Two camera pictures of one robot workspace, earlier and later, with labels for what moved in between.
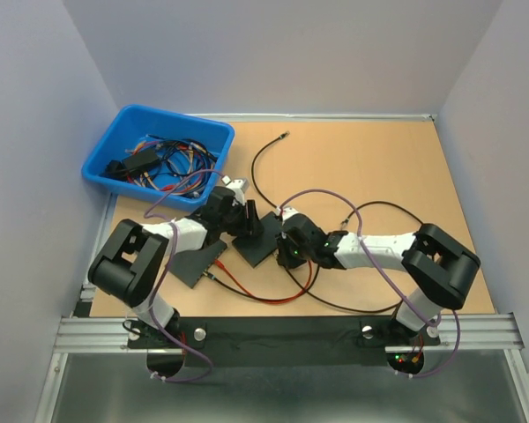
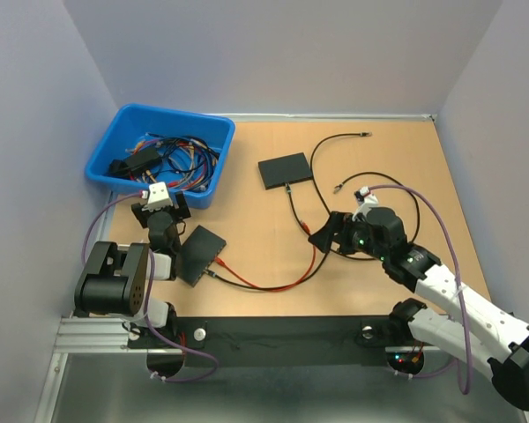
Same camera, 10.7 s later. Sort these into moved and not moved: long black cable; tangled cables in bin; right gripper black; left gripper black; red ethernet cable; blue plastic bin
Moved: long black cable; red ethernet cable; right gripper black; left gripper black
Not moved: tangled cables in bin; blue plastic bin
